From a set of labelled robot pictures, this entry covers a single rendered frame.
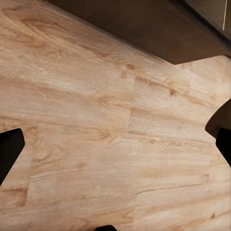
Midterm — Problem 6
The pillar candle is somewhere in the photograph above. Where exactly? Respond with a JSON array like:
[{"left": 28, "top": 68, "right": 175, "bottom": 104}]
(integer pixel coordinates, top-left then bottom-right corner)
[{"left": 205, "top": 99, "right": 231, "bottom": 139}]

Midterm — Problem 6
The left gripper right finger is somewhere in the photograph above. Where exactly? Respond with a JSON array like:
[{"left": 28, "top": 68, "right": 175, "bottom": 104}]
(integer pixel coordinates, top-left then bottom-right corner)
[{"left": 216, "top": 128, "right": 231, "bottom": 167}]

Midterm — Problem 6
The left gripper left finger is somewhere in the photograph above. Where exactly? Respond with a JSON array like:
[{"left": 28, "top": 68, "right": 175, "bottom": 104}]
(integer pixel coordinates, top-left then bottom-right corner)
[{"left": 0, "top": 128, "right": 25, "bottom": 186}]

